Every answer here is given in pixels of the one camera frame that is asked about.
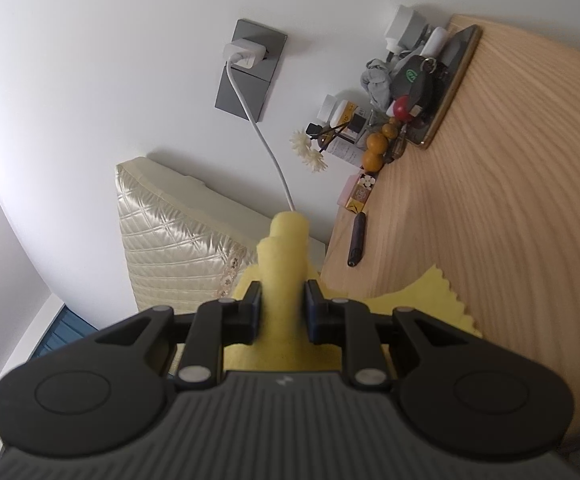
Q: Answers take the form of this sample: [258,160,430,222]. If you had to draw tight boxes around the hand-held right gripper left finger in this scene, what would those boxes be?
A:
[95,281,263,391]

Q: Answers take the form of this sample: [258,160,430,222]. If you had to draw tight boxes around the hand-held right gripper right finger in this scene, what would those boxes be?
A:
[304,280,470,390]

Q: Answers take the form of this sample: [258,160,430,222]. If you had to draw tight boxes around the yellow cleaning cloth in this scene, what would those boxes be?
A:
[225,210,483,373]

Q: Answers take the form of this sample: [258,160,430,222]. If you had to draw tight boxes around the black pen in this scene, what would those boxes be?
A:
[347,211,369,267]

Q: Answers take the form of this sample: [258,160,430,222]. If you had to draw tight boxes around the cream quilted headboard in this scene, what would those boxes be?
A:
[115,156,328,313]

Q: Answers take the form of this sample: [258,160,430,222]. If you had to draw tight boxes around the small pink and yellow box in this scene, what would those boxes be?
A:
[339,170,379,215]

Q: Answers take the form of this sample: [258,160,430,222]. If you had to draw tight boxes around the white flower reed diffuser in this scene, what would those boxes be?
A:
[290,122,367,174]

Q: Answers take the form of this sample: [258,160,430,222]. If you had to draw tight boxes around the orange wooden gourd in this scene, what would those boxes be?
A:
[361,117,403,171]

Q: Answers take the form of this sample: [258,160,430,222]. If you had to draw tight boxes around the blue slatted panel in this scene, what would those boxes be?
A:
[0,302,99,461]

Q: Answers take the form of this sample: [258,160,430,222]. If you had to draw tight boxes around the white pill bottle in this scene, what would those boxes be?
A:
[318,94,359,127]

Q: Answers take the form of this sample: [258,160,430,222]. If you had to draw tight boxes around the red ball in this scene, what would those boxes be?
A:
[392,99,416,124]

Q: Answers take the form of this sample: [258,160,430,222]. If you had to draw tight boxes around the grey crumpled cloth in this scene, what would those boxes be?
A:
[361,57,401,111]

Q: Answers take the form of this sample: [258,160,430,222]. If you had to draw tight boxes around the wooden nightstand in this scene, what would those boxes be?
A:
[320,14,580,453]

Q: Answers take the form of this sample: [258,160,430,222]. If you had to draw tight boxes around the key fob with green logo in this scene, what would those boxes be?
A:
[401,57,439,86]

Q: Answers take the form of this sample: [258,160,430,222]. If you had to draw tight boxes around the white charger plug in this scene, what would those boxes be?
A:
[222,37,269,72]

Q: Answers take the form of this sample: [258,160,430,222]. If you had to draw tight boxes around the smartphone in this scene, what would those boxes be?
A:
[405,25,483,150]

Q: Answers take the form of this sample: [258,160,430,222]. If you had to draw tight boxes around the white round device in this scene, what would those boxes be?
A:
[384,5,431,54]

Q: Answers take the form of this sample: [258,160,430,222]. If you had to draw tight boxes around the white tube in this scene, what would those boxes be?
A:
[422,27,449,56]

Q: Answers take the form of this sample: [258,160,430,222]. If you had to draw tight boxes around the white charging cable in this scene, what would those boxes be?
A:
[225,60,297,213]

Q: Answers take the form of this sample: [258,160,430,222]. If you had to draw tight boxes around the grey wall socket panel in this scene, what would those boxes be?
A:
[215,19,288,122]

